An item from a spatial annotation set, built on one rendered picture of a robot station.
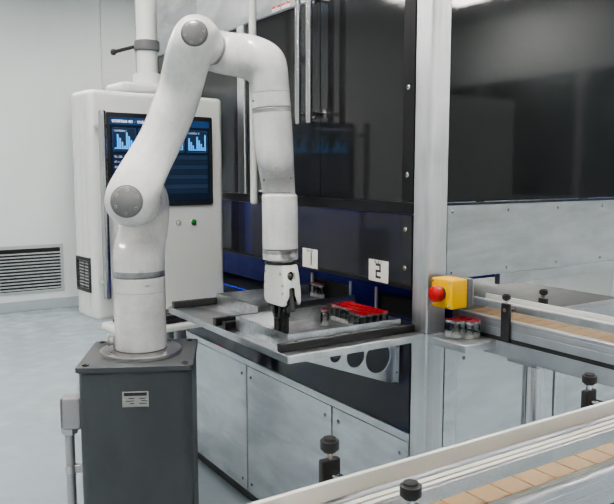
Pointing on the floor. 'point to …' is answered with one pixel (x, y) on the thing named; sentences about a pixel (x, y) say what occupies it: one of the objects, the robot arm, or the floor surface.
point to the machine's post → (429, 219)
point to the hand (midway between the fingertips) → (281, 325)
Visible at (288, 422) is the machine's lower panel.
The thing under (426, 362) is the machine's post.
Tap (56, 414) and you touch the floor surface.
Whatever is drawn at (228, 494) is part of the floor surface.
